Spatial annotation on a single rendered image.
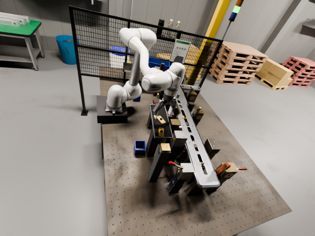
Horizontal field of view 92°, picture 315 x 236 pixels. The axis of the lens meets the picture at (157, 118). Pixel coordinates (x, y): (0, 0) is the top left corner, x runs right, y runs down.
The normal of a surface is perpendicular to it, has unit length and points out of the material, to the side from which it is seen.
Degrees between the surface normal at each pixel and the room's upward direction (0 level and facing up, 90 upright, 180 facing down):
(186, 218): 0
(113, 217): 0
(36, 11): 90
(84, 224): 0
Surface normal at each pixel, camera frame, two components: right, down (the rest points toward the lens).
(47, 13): 0.28, 0.69
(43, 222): 0.22, -0.72
